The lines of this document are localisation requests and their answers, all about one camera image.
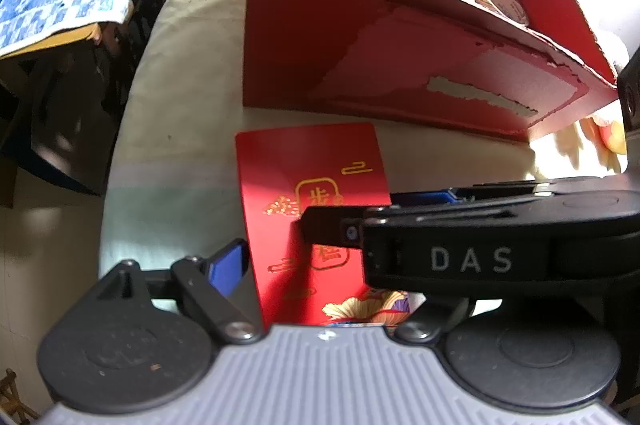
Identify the red cardboard box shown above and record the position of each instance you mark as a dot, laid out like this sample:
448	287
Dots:
400	70

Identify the wooden side table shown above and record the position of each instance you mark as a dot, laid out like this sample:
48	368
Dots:
65	105

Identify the red envelope with gold print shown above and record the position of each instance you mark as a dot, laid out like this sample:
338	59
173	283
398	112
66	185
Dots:
290	165

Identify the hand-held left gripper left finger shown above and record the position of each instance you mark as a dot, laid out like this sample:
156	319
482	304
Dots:
227	267

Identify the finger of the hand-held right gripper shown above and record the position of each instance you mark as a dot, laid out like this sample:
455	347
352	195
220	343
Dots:
425	195
330	227

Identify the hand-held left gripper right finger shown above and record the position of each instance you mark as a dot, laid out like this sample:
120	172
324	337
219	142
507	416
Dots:
430	317

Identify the wooden stool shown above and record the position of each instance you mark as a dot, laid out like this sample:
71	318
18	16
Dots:
12	397

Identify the pale printed bedsheet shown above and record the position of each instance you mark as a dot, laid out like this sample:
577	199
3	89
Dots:
190	70

